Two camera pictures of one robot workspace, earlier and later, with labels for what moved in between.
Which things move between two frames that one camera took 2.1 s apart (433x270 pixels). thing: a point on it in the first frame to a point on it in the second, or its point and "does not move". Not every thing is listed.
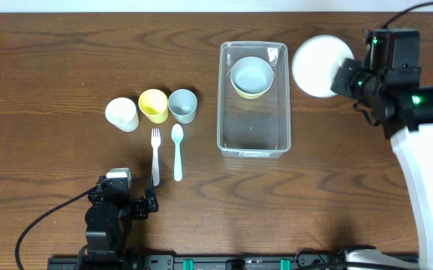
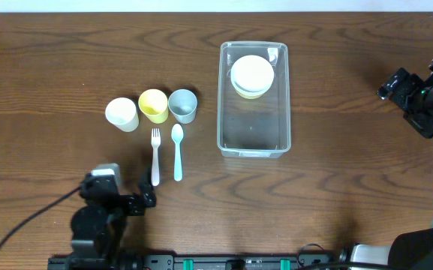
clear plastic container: x=259 y=127 does not move
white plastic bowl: x=315 y=61 to x=252 y=74
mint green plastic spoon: x=177 y=133 does not move
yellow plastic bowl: x=251 y=95 does not move
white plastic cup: x=122 y=113 does not move
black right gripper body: x=343 y=77 to x=404 y=98
